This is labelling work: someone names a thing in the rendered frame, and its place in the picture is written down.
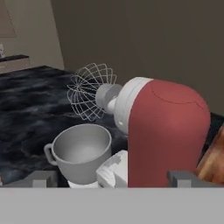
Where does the wire whisk attachment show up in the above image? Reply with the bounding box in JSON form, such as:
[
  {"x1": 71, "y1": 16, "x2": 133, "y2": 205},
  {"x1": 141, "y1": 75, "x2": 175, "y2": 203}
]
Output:
[{"x1": 66, "y1": 62, "x2": 118, "y2": 122}]

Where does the grey mixing bowl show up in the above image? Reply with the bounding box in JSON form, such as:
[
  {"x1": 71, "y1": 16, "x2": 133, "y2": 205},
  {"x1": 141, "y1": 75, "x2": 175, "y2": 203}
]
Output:
[{"x1": 43, "y1": 123, "x2": 113, "y2": 186}]

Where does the brown wooden object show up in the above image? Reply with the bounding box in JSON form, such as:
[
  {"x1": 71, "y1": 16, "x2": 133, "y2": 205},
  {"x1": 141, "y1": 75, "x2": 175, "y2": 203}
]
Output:
[{"x1": 194, "y1": 123, "x2": 224, "y2": 186}]

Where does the beige cabinet with dark top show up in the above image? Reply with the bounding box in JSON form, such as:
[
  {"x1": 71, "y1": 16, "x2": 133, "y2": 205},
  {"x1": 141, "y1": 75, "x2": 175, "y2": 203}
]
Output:
[{"x1": 0, "y1": 53, "x2": 32, "y2": 74}]

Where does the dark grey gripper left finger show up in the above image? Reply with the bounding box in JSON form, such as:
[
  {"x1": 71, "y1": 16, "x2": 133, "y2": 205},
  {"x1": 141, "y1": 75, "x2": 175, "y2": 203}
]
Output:
[{"x1": 3, "y1": 170, "x2": 60, "y2": 188}]

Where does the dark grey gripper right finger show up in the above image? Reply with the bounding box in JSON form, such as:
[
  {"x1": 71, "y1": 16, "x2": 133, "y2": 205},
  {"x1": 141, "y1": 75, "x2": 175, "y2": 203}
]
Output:
[{"x1": 166, "y1": 170, "x2": 224, "y2": 188}]

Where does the red stand mixer head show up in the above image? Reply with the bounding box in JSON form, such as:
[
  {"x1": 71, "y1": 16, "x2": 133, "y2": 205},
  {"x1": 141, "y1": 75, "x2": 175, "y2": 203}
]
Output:
[{"x1": 95, "y1": 76, "x2": 212, "y2": 188}]

